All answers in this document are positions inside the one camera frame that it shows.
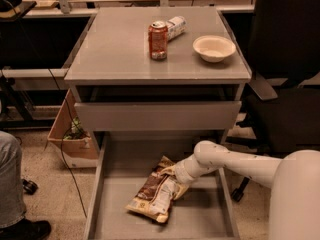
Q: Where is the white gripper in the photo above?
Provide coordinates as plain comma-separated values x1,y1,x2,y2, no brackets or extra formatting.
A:
174,155,208,184

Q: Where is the brown chip bag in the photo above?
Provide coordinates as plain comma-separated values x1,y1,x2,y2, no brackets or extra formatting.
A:
126,156,189,223

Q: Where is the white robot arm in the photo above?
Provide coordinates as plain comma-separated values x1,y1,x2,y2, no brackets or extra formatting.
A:
174,141,320,240

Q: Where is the open middle drawer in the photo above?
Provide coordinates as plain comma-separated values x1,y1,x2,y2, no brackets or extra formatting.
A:
83,136,240,240

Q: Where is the closed top drawer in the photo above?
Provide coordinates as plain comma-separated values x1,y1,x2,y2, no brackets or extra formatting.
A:
75,101,241,131

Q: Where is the grey drawer cabinet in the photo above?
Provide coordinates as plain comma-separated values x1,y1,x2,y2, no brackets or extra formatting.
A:
63,6,253,240

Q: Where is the cardboard box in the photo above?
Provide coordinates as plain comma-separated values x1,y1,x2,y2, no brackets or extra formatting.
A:
48,90,98,168

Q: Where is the black office chair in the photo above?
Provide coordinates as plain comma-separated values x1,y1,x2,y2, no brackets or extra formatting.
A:
225,0,320,203

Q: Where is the green item in box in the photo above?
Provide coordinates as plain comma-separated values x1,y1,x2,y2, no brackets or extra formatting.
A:
63,117,87,140

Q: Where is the white paper bowl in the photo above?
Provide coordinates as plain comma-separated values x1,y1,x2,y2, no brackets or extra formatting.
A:
193,35,236,63

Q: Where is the red soda can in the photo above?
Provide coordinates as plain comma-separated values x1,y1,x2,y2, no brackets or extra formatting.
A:
148,21,168,60

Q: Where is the black shoe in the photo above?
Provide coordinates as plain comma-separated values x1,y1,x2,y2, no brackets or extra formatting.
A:
0,219,51,240

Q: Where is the person leg in jeans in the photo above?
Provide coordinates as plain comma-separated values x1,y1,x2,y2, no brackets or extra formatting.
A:
0,131,26,229

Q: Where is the black cable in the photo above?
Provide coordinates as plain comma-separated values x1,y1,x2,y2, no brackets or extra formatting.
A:
3,0,88,219

